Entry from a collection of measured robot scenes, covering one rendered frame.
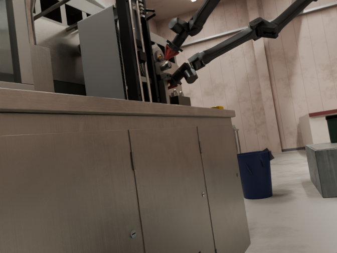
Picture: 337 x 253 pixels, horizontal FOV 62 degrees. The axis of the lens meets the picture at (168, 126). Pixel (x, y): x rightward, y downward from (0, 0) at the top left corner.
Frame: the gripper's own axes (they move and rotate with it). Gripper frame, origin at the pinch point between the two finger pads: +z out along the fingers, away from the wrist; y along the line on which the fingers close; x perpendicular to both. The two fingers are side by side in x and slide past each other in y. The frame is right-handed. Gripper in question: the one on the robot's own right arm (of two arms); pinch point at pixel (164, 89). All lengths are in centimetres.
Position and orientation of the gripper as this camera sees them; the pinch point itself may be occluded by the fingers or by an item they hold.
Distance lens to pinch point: 167.2
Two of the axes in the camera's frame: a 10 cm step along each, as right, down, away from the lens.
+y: 5.0, -0.1, 8.6
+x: -5.4, -7.9, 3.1
